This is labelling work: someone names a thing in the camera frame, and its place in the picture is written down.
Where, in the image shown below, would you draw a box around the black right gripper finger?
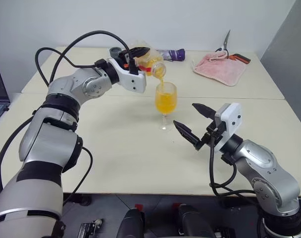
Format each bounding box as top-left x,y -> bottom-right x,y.
192,103 -> 217,120
173,120 -> 201,147

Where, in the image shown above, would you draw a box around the dark rounded shape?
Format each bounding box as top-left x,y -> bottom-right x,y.
117,208 -> 146,238
177,203 -> 217,238

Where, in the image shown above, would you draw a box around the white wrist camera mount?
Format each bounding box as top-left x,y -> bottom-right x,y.
106,57 -> 148,94
213,102 -> 244,153

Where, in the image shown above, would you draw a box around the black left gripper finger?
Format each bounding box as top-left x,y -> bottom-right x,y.
129,46 -> 151,59

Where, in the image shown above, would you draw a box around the orange and black tool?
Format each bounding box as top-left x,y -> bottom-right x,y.
227,53 -> 251,64

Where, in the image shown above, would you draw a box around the folded silver purple umbrella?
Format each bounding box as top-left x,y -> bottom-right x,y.
156,48 -> 186,62

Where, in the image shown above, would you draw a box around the clear bottle with orange drink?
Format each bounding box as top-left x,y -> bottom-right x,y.
129,39 -> 167,85

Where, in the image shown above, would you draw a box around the clear wine glass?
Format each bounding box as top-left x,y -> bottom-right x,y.
154,81 -> 178,132

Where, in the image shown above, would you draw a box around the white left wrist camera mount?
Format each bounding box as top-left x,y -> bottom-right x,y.
106,57 -> 148,94

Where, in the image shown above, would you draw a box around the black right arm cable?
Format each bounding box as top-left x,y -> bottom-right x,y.
209,135 -> 259,199

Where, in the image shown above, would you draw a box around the pink towel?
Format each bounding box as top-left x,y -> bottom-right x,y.
191,51 -> 247,87

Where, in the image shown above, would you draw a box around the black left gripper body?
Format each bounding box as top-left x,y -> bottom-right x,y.
117,48 -> 142,72

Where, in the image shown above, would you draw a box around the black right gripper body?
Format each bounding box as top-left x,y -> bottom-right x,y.
193,119 -> 227,152

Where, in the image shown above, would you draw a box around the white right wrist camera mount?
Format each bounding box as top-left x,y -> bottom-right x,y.
213,102 -> 244,153

